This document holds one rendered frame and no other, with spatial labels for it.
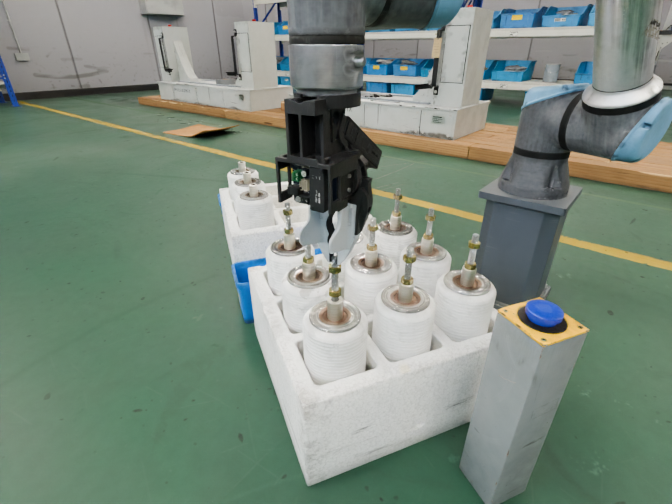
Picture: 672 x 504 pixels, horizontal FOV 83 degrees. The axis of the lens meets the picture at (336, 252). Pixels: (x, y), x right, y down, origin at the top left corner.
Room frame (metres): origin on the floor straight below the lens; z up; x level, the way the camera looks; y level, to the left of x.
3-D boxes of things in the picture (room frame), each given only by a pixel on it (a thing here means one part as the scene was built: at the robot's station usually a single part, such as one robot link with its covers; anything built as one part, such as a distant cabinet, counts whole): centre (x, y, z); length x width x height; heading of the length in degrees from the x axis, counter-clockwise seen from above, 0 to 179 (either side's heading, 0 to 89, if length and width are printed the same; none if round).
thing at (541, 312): (0.36, -0.24, 0.32); 0.04 x 0.04 x 0.02
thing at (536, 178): (0.87, -0.46, 0.35); 0.15 x 0.15 x 0.10
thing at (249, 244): (1.11, 0.14, 0.09); 0.39 x 0.39 x 0.18; 19
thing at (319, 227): (0.44, 0.03, 0.39); 0.06 x 0.03 x 0.09; 149
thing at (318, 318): (0.44, 0.00, 0.25); 0.08 x 0.08 x 0.01
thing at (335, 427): (0.60, -0.06, 0.09); 0.39 x 0.39 x 0.18; 22
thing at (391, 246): (0.75, -0.13, 0.16); 0.10 x 0.10 x 0.18
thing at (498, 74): (5.04, -2.12, 0.36); 0.50 x 0.38 x 0.21; 142
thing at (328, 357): (0.44, 0.00, 0.16); 0.10 x 0.10 x 0.18
